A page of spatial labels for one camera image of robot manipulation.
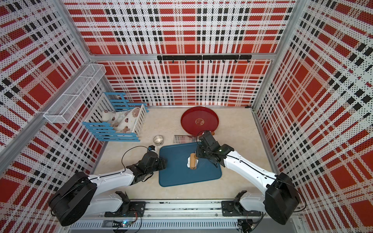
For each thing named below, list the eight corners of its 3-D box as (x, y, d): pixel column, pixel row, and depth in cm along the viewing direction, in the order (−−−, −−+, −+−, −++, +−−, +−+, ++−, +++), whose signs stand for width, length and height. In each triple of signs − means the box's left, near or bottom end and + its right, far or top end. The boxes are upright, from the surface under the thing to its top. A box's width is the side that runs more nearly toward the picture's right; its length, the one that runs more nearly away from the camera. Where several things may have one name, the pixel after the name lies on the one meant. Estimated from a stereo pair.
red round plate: (180, 136, 106) (179, 134, 104) (182, 108, 125) (182, 106, 123) (220, 136, 106) (220, 134, 104) (216, 107, 125) (216, 106, 123)
